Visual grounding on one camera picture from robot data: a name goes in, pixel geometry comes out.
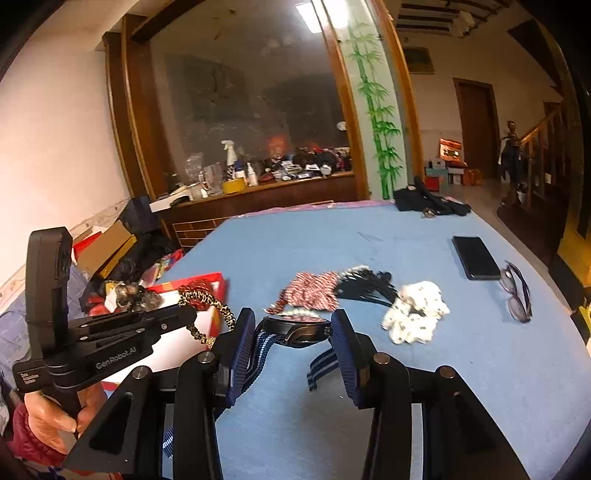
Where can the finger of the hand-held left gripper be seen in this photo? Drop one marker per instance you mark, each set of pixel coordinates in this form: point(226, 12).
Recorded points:
point(138, 325)

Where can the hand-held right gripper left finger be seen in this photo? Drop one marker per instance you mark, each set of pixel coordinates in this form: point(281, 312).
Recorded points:
point(241, 350)

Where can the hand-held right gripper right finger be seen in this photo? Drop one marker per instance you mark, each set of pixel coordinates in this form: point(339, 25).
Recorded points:
point(346, 360)

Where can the red cardboard box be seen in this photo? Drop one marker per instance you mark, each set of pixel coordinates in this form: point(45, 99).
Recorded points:
point(218, 284)

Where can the black hair claw clip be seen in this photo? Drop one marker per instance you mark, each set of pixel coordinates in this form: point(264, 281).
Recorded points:
point(364, 286)

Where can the red plaid scrunchie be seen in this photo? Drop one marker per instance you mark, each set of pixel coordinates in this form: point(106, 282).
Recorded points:
point(309, 290)

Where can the white dotted scrunchie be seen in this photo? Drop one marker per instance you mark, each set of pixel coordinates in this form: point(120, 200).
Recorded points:
point(415, 309)

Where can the person's left hand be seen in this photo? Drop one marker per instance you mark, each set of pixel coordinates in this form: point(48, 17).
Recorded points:
point(46, 415)

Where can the brown cardboard box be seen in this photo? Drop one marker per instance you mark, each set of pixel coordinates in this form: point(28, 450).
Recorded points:
point(104, 251)

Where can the red dotted scrunchie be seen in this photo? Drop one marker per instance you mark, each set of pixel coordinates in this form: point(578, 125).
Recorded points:
point(196, 293)

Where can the black bag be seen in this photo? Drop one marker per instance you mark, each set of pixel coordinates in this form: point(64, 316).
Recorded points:
point(138, 258)

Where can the black box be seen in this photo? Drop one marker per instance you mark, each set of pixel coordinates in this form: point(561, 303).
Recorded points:
point(138, 214)

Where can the white flat box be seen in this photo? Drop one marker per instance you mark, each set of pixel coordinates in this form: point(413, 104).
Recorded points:
point(168, 201)

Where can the white cup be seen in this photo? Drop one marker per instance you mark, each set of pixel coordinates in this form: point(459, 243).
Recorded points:
point(196, 191)

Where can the pink table cover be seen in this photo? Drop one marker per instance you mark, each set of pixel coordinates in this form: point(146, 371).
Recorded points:
point(295, 206)

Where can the wooden counter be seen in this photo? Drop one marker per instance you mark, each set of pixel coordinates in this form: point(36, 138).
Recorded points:
point(268, 198)

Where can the black smartphone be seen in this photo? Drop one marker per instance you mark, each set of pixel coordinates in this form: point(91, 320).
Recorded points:
point(475, 258)

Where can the yellow tape roll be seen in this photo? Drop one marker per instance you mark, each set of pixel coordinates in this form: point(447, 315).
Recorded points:
point(234, 186)

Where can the bunch of keys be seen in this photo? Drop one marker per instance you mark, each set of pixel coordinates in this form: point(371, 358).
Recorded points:
point(428, 213)

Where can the small white bottle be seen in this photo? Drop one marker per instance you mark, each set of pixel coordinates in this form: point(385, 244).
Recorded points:
point(251, 176)

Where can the dark cloth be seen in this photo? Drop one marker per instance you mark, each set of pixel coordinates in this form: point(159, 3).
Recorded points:
point(429, 198)

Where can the purple eyeglasses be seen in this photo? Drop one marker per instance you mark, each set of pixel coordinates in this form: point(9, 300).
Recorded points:
point(519, 295)

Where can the white spray bottle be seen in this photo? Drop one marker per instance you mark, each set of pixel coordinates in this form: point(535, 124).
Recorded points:
point(229, 159)

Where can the pile of clutter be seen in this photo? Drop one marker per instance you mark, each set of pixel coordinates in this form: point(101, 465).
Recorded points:
point(304, 164)

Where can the stack of cardboard boxes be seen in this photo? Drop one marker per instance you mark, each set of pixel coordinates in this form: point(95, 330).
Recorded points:
point(450, 168)

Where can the bamboo painted panel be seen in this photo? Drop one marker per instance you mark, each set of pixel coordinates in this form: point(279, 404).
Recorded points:
point(378, 115)

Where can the wooden door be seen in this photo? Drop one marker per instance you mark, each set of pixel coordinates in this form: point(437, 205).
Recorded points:
point(478, 134)

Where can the coat stand with dark clothes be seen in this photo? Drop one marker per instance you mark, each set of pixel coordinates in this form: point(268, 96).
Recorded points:
point(510, 152)

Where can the wooden stair railing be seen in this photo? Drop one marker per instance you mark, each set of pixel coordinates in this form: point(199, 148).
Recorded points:
point(549, 152)

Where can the framed wall picture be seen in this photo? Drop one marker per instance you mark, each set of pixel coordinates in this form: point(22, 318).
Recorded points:
point(420, 60)

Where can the wall air conditioner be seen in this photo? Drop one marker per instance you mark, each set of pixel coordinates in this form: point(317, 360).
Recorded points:
point(434, 21)

